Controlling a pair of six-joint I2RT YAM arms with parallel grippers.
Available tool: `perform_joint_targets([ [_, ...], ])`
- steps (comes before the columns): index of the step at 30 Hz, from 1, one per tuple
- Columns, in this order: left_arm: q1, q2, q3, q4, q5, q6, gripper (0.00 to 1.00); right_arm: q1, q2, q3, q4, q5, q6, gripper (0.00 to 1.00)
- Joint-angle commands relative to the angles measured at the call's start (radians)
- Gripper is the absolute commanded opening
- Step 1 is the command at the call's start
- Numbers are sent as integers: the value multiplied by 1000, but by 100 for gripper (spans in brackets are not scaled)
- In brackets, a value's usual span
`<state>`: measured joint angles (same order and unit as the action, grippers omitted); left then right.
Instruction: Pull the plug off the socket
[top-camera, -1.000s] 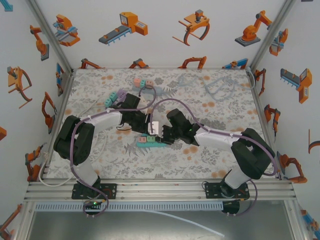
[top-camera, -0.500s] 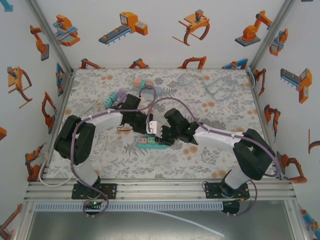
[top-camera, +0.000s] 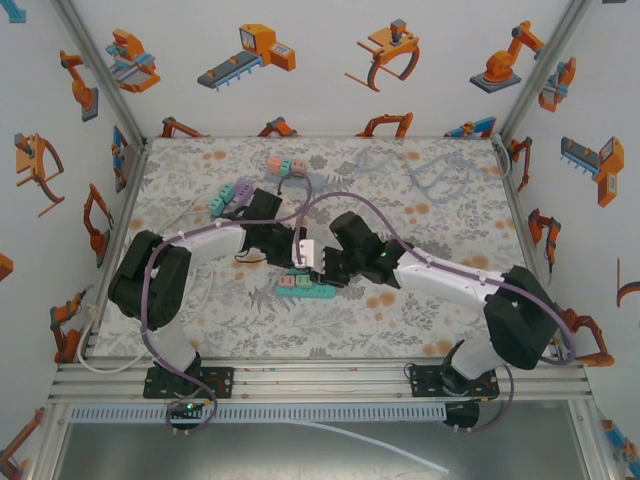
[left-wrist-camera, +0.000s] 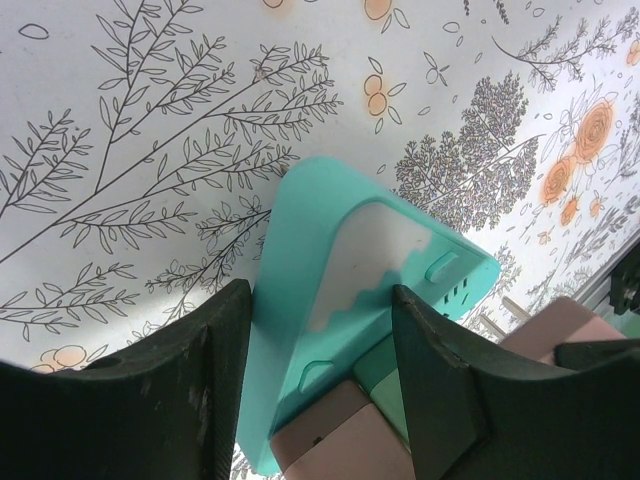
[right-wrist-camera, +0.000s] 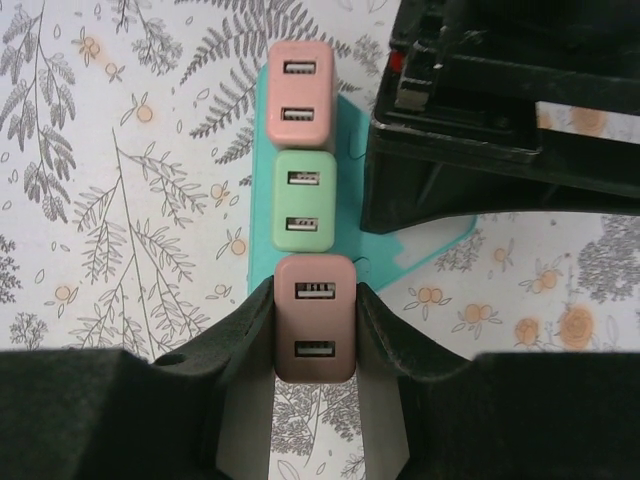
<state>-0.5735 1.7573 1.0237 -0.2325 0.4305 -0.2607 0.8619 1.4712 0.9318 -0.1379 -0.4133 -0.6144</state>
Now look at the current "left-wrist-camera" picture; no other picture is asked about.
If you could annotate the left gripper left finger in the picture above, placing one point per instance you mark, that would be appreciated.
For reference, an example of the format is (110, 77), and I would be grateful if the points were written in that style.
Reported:
(125, 415)

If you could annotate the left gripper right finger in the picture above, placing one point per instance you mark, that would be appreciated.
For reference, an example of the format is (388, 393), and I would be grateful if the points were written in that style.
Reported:
(500, 425)

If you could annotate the mint green plug adapter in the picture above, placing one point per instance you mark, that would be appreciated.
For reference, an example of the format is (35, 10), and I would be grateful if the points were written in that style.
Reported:
(385, 405)

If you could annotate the pink plug adapter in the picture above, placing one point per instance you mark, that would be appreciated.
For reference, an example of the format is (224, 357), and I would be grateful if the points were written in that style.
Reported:
(330, 440)
(560, 320)

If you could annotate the teal triangular power strip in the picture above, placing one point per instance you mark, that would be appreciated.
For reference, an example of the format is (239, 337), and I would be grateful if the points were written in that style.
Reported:
(300, 240)

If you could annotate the floral tablecloth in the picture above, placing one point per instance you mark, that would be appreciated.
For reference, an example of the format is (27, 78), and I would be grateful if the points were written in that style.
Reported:
(150, 50)

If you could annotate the aluminium frame rail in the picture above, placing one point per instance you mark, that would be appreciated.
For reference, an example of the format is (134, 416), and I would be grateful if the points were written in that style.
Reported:
(597, 290)

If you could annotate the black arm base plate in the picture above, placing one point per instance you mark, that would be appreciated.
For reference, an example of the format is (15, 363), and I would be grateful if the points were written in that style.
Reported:
(625, 290)

